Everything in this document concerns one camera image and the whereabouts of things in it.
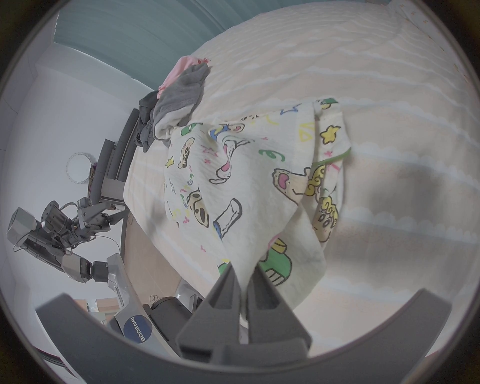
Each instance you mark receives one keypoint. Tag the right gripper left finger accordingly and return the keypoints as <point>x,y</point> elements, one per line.
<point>213,318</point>

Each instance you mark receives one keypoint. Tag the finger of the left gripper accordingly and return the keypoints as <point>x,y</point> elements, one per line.
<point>117,216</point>

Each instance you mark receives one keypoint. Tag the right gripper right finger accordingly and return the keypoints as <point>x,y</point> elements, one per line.
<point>273,315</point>

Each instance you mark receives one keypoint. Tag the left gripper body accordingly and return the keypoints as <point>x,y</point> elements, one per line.
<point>95,220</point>

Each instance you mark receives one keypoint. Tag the white printed pyjama top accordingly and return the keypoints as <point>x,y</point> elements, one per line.
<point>255,180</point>

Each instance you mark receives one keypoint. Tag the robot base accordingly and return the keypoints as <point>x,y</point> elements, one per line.
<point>150,307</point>

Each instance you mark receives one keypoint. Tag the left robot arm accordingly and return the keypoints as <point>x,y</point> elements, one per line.
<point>48,240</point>

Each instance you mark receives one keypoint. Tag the bed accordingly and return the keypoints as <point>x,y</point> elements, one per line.
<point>393,150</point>

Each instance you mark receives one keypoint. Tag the black chest of drawers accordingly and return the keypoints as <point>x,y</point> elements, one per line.
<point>118,157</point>

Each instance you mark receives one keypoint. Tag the black garment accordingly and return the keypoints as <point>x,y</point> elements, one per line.
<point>145,123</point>

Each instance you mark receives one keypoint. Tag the grey garment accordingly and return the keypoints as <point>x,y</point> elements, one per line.
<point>180,99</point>

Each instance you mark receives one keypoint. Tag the pink garment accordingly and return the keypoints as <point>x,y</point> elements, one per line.
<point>176,71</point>

